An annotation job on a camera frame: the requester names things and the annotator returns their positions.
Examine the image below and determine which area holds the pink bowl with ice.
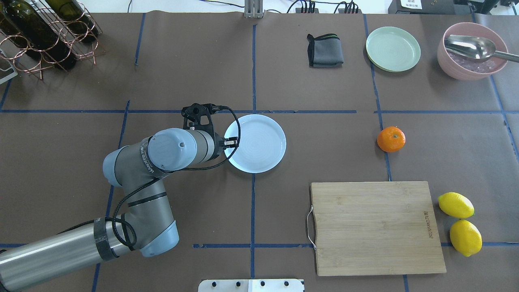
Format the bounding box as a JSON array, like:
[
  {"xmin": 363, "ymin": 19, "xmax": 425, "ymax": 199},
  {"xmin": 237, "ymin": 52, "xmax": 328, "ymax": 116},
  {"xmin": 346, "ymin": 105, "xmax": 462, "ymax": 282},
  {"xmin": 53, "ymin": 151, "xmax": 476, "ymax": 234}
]
[{"xmin": 436, "ymin": 22, "xmax": 508, "ymax": 81}]

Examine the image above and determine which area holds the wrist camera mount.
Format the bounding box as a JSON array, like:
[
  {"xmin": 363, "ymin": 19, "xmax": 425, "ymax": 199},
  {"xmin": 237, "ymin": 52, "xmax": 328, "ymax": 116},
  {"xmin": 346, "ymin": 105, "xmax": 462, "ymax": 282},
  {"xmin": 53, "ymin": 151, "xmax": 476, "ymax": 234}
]
[{"xmin": 180, "ymin": 103, "xmax": 223, "ymax": 138}]

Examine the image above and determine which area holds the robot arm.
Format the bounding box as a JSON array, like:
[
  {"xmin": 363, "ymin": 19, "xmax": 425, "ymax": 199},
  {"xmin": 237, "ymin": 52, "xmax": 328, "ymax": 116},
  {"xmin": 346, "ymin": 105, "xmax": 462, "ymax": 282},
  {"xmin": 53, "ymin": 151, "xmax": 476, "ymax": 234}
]
[{"xmin": 1, "ymin": 128, "xmax": 239, "ymax": 292}]

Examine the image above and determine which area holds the yellow lemon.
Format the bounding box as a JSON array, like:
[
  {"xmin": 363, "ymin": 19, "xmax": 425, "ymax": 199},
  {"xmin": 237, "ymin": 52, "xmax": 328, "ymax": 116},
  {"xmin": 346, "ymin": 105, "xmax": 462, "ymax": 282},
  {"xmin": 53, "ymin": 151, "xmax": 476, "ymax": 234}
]
[
  {"xmin": 449, "ymin": 219, "xmax": 483, "ymax": 257},
  {"xmin": 438, "ymin": 192, "xmax": 475, "ymax": 219}
]

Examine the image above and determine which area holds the lower yellow lemon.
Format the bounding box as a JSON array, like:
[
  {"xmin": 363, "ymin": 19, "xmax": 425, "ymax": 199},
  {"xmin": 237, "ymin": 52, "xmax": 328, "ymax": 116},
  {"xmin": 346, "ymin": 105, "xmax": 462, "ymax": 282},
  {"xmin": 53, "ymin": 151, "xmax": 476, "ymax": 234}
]
[{"xmin": 438, "ymin": 192, "xmax": 475, "ymax": 219}]

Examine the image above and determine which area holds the metal scoop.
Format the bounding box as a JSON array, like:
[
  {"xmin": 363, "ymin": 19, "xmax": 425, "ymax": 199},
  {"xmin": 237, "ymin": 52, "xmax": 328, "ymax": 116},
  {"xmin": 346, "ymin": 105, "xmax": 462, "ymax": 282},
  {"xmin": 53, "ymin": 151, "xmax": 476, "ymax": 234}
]
[{"xmin": 444, "ymin": 34, "xmax": 519, "ymax": 62}]

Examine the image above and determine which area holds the upper yellow lemon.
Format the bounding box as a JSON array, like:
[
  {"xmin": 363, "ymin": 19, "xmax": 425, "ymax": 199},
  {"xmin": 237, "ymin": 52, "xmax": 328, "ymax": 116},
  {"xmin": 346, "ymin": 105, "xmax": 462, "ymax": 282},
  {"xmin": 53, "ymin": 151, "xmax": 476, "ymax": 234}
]
[{"xmin": 449, "ymin": 219, "xmax": 483, "ymax": 257}]

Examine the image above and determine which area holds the black power strip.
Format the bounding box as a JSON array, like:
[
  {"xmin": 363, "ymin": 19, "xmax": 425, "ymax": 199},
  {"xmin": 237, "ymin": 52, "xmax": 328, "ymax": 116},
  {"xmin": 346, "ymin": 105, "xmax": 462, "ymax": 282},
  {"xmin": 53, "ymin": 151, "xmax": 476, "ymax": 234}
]
[{"xmin": 290, "ymin": 0, "xmax": 319, "ymax": 14}]

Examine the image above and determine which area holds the orange mandarin fruit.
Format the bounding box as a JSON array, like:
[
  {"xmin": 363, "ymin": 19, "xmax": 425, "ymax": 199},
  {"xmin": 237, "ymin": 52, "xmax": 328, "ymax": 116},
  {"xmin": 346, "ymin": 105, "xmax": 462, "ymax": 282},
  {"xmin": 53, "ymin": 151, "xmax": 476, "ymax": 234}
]
[{"xmin": 376, "ymin": 126, "xmax": 406, "ymax": 153}]

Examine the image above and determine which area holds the copper wire bottle rack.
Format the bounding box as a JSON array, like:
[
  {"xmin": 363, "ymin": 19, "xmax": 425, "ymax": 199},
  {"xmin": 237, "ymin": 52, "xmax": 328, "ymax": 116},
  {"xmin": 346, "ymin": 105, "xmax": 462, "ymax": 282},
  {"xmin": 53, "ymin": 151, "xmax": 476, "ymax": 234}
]
[{"xmin": 1, "ymin": 0, "xmax": 106, "ymax": 82}]

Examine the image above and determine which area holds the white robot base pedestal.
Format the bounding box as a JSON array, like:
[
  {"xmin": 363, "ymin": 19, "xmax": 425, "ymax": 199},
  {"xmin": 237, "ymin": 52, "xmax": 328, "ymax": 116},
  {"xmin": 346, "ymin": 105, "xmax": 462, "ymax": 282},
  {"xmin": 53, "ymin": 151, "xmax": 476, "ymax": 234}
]
[{"xmin": 198, "ymin": 278, "xmax": 305, "ymax": 292}]

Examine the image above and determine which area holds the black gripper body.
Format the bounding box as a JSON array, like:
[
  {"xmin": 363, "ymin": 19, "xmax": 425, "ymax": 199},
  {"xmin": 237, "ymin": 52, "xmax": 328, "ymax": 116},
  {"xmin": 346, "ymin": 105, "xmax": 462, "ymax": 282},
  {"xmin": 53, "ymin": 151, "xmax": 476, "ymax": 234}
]
[{"xmin": 210, "ymin": 131, "xmax": 225, "ymax": 160}]

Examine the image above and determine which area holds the light blue plate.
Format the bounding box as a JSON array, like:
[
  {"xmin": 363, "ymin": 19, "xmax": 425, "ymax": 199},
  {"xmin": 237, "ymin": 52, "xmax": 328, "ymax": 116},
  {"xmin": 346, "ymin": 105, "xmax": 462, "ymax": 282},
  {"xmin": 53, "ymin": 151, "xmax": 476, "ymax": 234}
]
[{"xmin": 224, "ymin": 114, "xmax": 287, "ymax": 174}]

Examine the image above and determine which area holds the dark wine bottle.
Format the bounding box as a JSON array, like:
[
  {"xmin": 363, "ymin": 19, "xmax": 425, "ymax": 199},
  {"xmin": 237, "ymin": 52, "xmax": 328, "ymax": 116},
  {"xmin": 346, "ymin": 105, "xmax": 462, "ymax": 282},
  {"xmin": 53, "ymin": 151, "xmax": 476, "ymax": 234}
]
[
  {"xmin": 0, "ymin": 5, "xmax": 28, "ymax": 49},
  {"xmin": 1, "ymin": 0, "xmax": 77, "ymax": 71},
  {"xmin": 46, "ymin": 0, "xmax": 99, "ymax": 44}
]

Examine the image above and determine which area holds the folded grey cloth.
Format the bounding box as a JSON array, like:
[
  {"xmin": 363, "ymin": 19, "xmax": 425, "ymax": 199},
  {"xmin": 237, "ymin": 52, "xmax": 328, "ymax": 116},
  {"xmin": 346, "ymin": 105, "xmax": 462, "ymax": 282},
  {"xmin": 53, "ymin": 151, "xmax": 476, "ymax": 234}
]
[{"xmin": 307, "ymin": 34, "xmax": 344, "ymax": 68}]

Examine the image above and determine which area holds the light green plate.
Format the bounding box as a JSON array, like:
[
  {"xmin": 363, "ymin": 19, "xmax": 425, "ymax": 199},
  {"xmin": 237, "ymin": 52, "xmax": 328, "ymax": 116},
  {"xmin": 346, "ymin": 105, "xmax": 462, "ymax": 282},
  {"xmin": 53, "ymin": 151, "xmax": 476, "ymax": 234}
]
[{"xmin": 365, "ymin": 26, "xmax": 421, "ymax": 73}]

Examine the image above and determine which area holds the aluminium frame post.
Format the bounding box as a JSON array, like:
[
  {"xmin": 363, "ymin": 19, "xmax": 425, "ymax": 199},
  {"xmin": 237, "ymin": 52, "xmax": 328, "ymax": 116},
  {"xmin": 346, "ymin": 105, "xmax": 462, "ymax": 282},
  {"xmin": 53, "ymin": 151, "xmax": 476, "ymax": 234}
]
[{"xmin": 244, "ymin": 0, "xmax": 265, "ymax": 19}]

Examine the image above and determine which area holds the wooden cutting board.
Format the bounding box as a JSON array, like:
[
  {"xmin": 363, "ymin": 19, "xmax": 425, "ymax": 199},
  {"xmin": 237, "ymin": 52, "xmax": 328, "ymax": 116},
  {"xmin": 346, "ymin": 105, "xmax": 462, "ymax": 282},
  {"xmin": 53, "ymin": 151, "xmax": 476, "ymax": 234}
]
[{"xmin": 310, "ymin": 181, "xmax": 446, "ymax": 277}]

